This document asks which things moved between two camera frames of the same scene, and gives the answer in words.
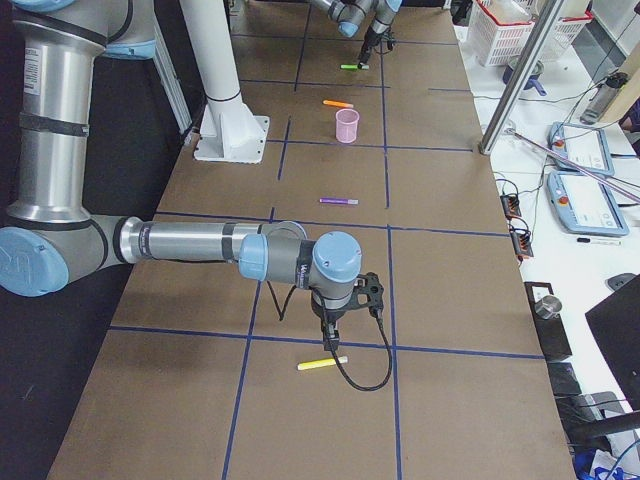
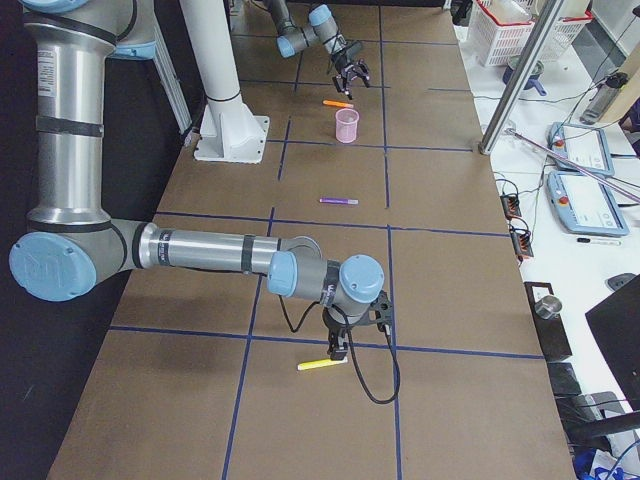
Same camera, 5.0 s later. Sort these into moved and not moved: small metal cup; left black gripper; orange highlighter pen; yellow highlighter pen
Moved: left black gripper
Not moved: small metal cup; orange highlighter pen; yellow highlighter pen
